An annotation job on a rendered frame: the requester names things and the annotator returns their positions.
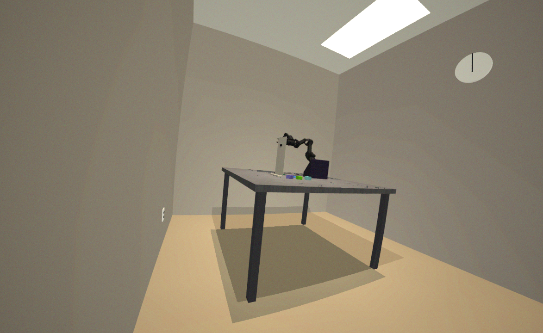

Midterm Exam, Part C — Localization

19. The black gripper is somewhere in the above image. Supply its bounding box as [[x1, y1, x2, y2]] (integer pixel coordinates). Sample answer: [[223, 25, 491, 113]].
[[283, 133, 291, 146]]

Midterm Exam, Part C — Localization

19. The beige flat panel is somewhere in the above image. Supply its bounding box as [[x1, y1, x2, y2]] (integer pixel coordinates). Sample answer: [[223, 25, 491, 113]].
[[270, 136, 287, 177]]

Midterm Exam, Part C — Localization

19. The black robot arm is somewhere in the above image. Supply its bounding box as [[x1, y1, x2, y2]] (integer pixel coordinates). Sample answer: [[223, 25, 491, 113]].
[[287, 135, 316, 161]]

